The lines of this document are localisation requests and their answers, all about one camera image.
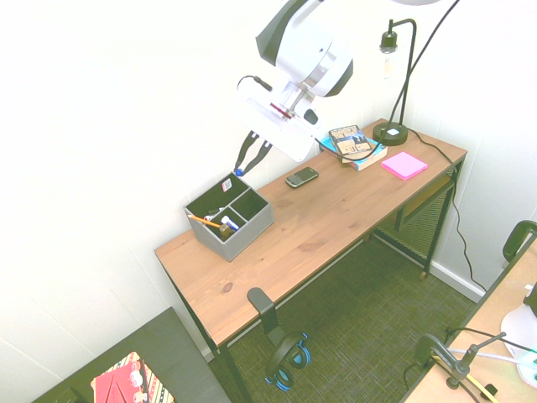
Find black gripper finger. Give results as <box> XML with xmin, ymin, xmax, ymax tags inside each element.
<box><xmin>234</xmin><ymin>129</ymin><xmax>258</xmax><ymax>170</ymax></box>
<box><xmin>242</xmin><ymin>140</ymin><xmax>273</xmax><ymax>175</ymax></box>

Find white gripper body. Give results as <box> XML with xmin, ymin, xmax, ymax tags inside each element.
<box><xmin>229</xmin><ymin>81</ymin><xmax>323</xmax><ymax>164</ymax></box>

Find black mobile phone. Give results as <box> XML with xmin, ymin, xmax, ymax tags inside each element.
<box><xmin>285</xmin><ymin>166</ymin><xmax>320</xmax><ymax>189</ymax></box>

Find dark cover book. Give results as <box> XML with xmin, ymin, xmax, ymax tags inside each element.
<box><xmin>327</xmin><ymin>123</ymin><xmax>371</xmax><ymax>158</ymax></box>

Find grey felt desk organizer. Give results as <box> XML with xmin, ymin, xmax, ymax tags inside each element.
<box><xmin>183</xmin><ymin>170</ymin><xmax>275</xmax><ymax>264</ymax></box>

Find yellow pencil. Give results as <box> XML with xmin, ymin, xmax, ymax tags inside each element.
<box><xmin>186</xmin><ymin>213</ymin><xmax>222</xmax><ymax>229</ymax></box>

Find blue white book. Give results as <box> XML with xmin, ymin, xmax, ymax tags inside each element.
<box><xmin>320</xmin><ymin>133</ymin><xmax>389</xmax><ymax>172</ymax></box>

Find black desk lamp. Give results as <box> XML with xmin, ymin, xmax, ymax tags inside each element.
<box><xmin>372</xmin><ymin>18</ymin><xmax>419</xmax><ymax>146</ymax></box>

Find pink sticky note pad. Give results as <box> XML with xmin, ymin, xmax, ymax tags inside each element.
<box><xmin>380</xmin><ymin>151</ymin><xmax>430</xmax><ymax>181</ymax></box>

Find black headphone hanger clamp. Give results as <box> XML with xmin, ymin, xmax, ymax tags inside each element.
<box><xmin>246</xmin><ymin>286</ymin><xmax>281</xmax><ymax>338</ymax></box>

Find wooden desk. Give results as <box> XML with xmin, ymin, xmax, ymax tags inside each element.
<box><xmin>156</xmin><ymin>154</ymin><xmax>468</xmax><ymax>403</ymax></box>

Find black blue headphones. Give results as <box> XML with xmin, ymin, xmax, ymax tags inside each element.
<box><xmin>263</xmin><ymin>327</ymin><xmax>312</xmax><ymax>392</ymax></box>

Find black cabinet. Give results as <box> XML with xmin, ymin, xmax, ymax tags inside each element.
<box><xmin>30</xmin><ymin>306</ymin><xmax>234</xmax><ymax>403</ymax></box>

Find red patterned box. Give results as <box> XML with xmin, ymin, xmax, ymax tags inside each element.
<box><xmin>90</xmin><ymin>351</ymin><xmax>175</xmax><ymax>403</ymax></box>

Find black metal clamp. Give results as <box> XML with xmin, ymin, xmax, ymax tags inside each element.
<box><xmin>412</xmin><ymin>331</ymin><xmax>508</xmax><ymax>390</ymax></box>

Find light wooden side table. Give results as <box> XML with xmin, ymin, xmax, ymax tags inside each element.
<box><xmin>398</xmin><ymin>241</ymin><xmax>537</xmax><ymax>403</ymax></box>

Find white round base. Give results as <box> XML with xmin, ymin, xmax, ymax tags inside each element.
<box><xmin>500</xmin><ymin>302</ymin><xmax>537</xmax><ymax>350</ymax></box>

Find white power strip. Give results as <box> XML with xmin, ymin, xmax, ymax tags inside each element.
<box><xmin>517</xmin><ymin>351</ymin><xmax>537</xmax><ymax>385</ymax></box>

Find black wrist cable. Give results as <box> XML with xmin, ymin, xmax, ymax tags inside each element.
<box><xmin>236</xmin><ymin>74</ymin><xmax>273</xmax><ymax>94</ymax></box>

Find long black camera cable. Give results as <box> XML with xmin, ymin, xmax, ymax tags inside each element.
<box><xmin>313</xmin><ymin>0</ymin><xmax>461</xmax><ymax>161</ymax></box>

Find black lamp power cord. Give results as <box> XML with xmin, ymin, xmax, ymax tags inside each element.
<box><xmin>405</xmin><ymin>128</ymin><xmax>488</xmax><ymax>291</ymax></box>

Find black curved handle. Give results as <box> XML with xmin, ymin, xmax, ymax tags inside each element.
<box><xmin>502</xmin><ymin>219</ymin><xmax>537</xmax><ymax>264</ymax></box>

